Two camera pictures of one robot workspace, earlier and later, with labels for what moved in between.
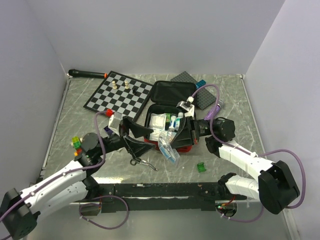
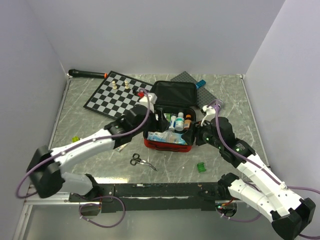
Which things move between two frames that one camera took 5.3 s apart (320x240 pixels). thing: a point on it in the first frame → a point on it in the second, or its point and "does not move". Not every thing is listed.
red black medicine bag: (162, 114) does not move
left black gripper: (136, 148) → (162, 122)
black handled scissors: (134, 161) does not move
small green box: (168, 117) does not move
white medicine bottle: (180, 115) does not move
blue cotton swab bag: (169, 152) → (173, 137)
